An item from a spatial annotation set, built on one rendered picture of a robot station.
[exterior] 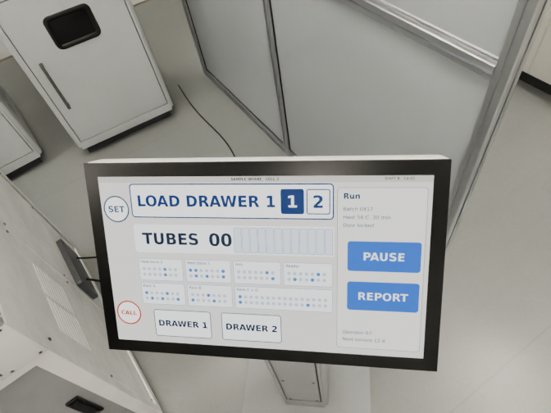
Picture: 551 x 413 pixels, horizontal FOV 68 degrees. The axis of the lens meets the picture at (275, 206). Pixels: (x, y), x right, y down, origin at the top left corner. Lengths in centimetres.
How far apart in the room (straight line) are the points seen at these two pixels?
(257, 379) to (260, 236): 110
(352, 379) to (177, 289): 106
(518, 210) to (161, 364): 169
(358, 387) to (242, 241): 110
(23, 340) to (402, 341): 71
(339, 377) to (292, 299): 102
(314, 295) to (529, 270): 146
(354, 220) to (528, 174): 179
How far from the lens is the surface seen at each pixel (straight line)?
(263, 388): 162
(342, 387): 160
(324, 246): 58
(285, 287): 61
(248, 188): 57
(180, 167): 60
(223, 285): 63
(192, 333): 68
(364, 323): 63
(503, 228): 206
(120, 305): 71
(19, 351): 100
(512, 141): 244
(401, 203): 57
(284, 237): 58
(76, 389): 124
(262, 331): 65
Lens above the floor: 160
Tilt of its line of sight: 52 degrees down
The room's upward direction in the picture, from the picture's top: 12 degrees counter-clockwise
